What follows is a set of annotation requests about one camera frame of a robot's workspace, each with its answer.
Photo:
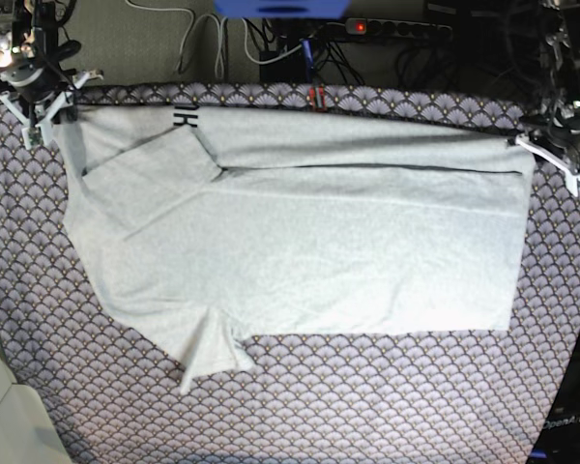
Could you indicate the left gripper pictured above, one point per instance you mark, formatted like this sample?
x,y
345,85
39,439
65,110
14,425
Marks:
x,y
555,129

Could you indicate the black power strip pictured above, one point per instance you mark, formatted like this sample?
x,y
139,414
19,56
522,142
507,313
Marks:
x,y
397,29

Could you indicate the black box with cables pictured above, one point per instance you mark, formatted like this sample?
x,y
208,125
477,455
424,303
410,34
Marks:
x,y
288,70

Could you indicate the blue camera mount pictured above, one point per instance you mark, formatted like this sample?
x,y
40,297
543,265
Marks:
x,y
282,8

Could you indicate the red table clamp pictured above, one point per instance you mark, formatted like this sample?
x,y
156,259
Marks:
x,y
317,99

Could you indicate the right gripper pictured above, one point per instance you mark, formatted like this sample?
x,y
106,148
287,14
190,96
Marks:
x,y
39,85

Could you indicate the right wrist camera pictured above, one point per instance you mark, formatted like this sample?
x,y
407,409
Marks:
x,y
37,134

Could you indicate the white plastic bin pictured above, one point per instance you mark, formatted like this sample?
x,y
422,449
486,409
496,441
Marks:
x,y
27,434

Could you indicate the light grey T-shirt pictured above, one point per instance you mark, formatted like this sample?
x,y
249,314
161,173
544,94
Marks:
x,y
201,229

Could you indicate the fan-patterned tablecloth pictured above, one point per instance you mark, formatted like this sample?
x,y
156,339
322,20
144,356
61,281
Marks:
x,y
114,396

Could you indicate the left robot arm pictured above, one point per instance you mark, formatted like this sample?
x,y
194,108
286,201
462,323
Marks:
x,y
542,42

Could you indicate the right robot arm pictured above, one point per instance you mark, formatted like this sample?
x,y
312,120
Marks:
x,y
33,45

